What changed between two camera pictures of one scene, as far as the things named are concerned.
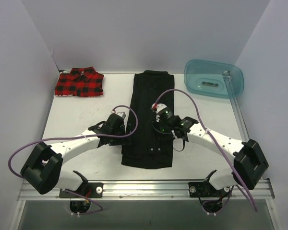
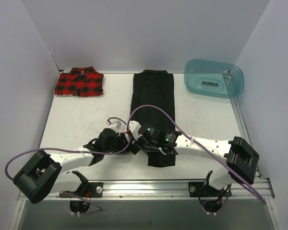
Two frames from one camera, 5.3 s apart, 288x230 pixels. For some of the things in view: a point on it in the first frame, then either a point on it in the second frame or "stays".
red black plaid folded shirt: (82, 82) stays
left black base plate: (90, 189) stays
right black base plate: (205, 189) stays
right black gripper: (157, 123) → (149, 145)
